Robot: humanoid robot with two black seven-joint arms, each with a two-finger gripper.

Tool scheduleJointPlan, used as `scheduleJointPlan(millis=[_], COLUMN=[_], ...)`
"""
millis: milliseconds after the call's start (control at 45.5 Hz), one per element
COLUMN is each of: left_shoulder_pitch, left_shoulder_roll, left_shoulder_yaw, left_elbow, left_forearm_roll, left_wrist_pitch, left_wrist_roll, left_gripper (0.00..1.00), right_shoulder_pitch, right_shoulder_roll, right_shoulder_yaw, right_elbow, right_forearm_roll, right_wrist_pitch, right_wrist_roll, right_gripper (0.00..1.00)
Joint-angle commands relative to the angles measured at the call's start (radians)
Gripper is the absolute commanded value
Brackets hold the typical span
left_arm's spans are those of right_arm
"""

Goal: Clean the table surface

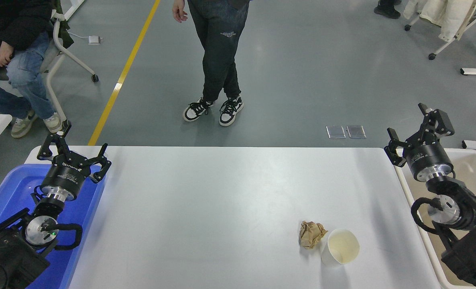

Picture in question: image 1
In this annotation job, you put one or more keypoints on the seated person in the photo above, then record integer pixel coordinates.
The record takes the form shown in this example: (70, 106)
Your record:
(25, 72)

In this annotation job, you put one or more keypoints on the large pale plastic bin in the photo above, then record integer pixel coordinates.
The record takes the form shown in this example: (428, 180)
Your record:
(472, 168)

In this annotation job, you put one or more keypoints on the seated person's hand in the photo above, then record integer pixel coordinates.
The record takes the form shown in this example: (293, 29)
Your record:
(5, 54)

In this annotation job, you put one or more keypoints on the beige coat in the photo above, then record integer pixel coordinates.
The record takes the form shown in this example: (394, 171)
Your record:
(442, 16)

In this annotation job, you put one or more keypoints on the white table leg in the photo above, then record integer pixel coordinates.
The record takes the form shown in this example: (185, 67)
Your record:
(72, 10)

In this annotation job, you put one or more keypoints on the white paper cup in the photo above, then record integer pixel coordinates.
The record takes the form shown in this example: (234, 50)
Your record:
(342, 245)

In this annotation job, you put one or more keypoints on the dark green jacket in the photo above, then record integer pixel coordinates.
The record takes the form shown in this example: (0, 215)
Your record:
(64, 30)

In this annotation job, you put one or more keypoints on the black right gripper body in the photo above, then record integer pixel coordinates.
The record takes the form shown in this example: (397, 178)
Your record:
(426, 156)

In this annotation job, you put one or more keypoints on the white rolling chair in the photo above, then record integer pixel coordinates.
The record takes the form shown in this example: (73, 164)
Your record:
(51, 56)
(448, 43)

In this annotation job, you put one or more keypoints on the tan paper ball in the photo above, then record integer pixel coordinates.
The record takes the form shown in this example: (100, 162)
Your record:
(311, 235)

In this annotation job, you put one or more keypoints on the white power adapter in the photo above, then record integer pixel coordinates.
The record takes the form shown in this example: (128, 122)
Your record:
(94, 39)

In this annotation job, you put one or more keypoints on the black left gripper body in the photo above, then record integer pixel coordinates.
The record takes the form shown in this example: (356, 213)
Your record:
(67, 174)

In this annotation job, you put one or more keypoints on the blue plastic tray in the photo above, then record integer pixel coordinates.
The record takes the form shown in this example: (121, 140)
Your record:
(9, 188)

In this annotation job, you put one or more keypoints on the person's hand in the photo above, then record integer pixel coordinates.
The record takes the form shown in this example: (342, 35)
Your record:
(180, 12)

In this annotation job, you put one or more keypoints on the silver floor plate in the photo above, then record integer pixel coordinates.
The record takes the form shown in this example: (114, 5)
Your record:
(336, 132)
(356, 131)

